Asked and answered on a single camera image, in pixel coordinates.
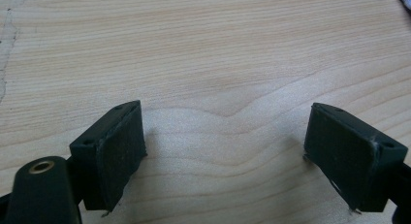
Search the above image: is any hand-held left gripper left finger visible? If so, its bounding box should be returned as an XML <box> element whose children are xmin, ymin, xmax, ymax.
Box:
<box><xmin>69</xmin><ymin>100</ymin><xmax>148</xmax><ymax>214</ymax></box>

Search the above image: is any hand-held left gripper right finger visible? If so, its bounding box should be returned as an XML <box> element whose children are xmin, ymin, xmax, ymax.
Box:
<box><xmin>302</xmin><ymin>102</ymin><xmax>409</xmax><ymax>215</ymax></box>

